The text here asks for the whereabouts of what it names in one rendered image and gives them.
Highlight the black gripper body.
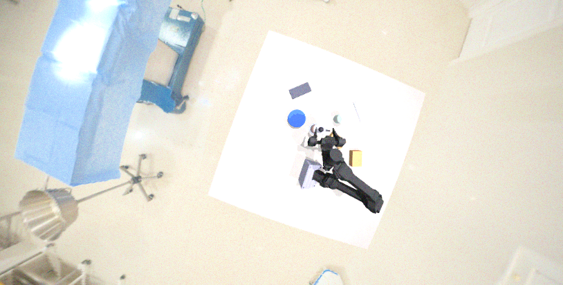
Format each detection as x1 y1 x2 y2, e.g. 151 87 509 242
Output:
308 137 346 155

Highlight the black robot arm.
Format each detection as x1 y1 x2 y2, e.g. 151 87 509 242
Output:
312 136 384 214

